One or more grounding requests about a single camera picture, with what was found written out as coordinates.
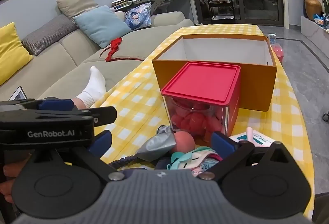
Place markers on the grey office chair base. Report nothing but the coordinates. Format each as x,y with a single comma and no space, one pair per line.
326,116

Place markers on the blue snack packet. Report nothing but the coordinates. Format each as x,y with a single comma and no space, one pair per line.
321,21

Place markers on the grey pillow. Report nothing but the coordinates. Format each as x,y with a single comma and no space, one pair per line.
46,36

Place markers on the orange cardboard box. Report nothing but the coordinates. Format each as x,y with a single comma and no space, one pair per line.
257,87

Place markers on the teal plush pouch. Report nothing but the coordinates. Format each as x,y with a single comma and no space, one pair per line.
180,157

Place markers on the white low cabinet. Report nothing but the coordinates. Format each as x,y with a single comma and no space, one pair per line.
311,28

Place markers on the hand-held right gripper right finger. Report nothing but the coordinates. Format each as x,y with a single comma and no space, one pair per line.
221,142

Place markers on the beige sofa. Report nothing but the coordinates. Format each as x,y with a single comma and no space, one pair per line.
77,51

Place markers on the person's leg with white sock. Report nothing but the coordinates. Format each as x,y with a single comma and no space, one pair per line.
95,85

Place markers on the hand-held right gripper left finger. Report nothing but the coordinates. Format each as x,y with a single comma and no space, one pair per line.
100,142

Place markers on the grey foil pouch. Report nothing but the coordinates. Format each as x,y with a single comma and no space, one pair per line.
154,146

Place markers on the beige pillow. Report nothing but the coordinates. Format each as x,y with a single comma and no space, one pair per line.
77,3

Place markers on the red ribbon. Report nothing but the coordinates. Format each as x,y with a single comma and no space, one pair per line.
115,44

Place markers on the clear container with red lid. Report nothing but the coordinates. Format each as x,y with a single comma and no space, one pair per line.
203,82

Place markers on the person's left hand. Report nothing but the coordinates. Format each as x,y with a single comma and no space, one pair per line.
6,177

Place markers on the yellow pillow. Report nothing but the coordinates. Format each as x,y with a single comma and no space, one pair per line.
10,51

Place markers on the pile of books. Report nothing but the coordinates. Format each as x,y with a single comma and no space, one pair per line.
126,3

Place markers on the smartphone on sofa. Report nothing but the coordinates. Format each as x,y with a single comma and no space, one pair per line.
18,94

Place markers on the white paper packet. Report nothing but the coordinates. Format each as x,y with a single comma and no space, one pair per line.
261,140

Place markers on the small drink carton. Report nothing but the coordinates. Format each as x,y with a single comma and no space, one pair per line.
272,38

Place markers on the light blue pillow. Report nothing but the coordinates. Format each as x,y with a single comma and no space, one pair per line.
102,24

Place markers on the pink plastic tub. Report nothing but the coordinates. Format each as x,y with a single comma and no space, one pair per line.
279,53

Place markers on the green plant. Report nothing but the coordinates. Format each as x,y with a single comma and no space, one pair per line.
325,1

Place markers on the peach plush ball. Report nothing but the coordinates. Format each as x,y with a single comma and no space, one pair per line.
183,143

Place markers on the blue printed cushion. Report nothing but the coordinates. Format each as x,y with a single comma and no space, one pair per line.
137,15

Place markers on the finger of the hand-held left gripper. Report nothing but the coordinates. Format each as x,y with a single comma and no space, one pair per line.
105,114
55,105

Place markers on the gold vase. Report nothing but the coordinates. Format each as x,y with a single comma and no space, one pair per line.
312,8

